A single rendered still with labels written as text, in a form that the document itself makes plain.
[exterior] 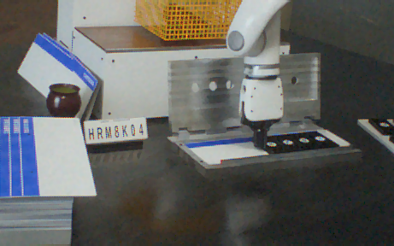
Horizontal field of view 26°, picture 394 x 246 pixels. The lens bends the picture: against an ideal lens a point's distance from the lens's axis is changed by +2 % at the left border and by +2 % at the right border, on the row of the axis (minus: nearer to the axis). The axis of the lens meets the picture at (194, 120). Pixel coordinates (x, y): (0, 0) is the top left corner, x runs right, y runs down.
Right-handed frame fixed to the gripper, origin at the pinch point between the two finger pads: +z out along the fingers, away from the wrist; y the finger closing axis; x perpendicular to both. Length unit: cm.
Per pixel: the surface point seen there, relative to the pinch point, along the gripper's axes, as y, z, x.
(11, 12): -17, -25, 142
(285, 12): 165, -19, 231
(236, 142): -3.1, 1.4, 6.0
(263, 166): -3.4, 4.9, -6.9
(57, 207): -60, 3, -26
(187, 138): -14.2, 0.4, 10.7
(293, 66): 17.6, -15.9, 11.9
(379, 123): 43.8, 0.8, 8.8
